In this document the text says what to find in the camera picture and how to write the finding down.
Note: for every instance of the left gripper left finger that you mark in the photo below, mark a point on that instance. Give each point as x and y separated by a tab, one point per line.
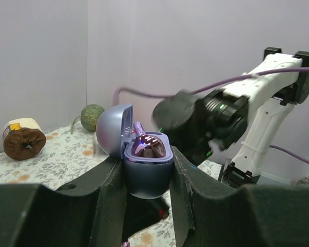
87	211

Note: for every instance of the lavender earbud charging case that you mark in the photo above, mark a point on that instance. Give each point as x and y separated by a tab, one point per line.
146	178

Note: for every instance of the floral table mat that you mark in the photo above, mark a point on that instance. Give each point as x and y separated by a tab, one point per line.
67	156

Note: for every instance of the brown cream towel roll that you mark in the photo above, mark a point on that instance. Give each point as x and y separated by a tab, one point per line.
23	139

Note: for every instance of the green textured melon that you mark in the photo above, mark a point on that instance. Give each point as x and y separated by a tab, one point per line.
88	117

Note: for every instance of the purple ear clip earbud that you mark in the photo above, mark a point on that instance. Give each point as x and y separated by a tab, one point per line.
145	145

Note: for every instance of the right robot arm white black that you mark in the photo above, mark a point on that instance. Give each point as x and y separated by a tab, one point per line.
249	109

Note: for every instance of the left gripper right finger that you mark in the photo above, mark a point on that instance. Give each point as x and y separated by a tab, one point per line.
207	212

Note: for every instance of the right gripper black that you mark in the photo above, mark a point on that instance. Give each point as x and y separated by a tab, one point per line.
189	125

